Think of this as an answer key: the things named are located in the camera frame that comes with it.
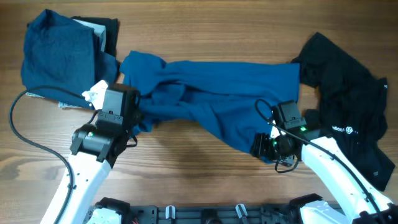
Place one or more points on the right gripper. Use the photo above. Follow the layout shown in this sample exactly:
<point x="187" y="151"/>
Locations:
<point x="260" y="146"/>

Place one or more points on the blue polo shirt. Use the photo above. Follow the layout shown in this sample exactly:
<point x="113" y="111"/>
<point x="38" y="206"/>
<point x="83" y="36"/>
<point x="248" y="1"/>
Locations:
<point x="227" y="99"/>

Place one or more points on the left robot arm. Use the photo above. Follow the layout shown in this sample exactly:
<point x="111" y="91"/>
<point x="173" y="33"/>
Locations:
<point x="94" y="150"/>

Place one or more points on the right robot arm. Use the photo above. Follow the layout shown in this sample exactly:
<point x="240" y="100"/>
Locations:
<point x="359" y="201"/>

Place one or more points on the black shirt with logo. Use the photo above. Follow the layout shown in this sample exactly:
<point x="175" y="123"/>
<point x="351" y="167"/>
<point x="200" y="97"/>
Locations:
<point x="352" y="105"/>

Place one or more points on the folded blue shirt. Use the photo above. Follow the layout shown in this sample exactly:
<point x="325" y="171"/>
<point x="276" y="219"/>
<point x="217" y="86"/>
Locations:
<point x="59" y="59"/>

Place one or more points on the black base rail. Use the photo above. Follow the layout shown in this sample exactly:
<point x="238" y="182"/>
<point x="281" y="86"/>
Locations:
<point x="260" y="214"/>

